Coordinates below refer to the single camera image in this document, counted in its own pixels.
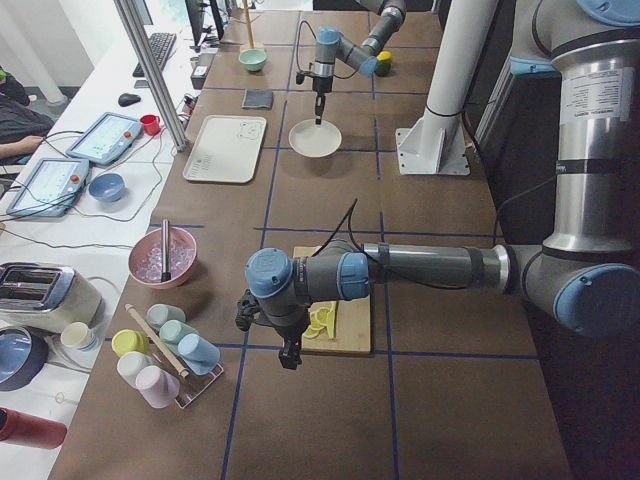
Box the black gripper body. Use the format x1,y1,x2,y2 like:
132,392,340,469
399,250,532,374
314,93,326,114
275,320,307,356

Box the person forearm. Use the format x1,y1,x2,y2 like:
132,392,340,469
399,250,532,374
0,135,43,160

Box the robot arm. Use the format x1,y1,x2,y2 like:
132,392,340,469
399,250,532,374
236,1,639,369
296,0,406,125

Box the cream rectangular tray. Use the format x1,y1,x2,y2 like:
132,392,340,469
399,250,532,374
183,115,267,184

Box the cream round plate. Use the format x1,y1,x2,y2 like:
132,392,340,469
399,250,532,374
289,119,342,158

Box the yellow plastic knife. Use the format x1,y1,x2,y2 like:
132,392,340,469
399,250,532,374
325,301,338,340

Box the bamboo cutting board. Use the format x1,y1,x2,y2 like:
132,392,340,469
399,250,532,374
293,244,372,355

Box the grey folded cloth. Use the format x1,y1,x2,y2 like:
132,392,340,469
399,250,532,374
241,89,274,110

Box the green lime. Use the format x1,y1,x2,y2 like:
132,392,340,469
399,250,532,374
375,59,392,77

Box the yellow lemon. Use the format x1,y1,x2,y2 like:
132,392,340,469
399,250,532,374
377,50,392,63

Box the green bowl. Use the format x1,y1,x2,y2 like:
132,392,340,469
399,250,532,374
238,48,267,72

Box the blue cup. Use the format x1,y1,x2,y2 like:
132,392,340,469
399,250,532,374
178,333,221,375

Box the clear acrylic cup rack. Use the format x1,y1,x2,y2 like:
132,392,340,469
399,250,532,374
149,344,224,410

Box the wooden mug stand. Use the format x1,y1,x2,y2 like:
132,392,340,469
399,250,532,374
240,0,266,53

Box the green cup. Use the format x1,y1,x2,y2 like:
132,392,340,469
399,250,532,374
159,319,198,346

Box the pink cup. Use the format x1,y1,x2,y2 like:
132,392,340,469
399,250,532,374
135,365,180,409

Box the grey cup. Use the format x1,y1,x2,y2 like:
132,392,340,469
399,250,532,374
146,303,186,330

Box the metal tongs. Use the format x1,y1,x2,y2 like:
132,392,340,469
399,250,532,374
160,219,171,283

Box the white cup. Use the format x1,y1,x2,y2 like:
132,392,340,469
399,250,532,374
117,351,154,388

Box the pink bowl with ice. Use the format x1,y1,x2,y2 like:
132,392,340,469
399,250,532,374
128,227,198,290

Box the yellow cup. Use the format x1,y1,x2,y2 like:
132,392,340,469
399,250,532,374
111,329,149,357

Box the black keyboard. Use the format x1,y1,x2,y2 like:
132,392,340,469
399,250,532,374
148,32,177,70

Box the red cup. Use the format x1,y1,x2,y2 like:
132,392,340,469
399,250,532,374
139,114,161,137

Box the black computer mouse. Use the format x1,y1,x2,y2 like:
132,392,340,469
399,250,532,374
117,93,141,107

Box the paper cup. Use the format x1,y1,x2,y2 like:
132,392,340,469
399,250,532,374
60,322,99,351

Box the teach pendant far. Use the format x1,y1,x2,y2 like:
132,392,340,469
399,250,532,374
66,112,142,165

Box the teach pendant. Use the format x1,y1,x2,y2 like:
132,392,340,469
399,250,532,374
6,158,90,218
66,112,142,165

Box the cream toaster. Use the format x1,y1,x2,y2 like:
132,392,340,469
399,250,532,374
1,262,102,333

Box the dark blue bowl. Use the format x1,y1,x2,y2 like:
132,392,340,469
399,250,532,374
1,326,49,392

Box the teach pendant near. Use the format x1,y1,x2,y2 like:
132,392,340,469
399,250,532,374
6,158,90,218

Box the red bottle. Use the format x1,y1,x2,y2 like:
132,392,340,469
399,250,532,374
1,407,67,450

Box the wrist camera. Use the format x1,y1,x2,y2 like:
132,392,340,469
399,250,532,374
235,289,270,332
295,70,316,85

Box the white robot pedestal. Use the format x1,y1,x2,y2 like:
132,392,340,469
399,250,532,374
396,0,498,176

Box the aluminium frame post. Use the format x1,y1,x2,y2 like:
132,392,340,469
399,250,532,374
114,0,188,152

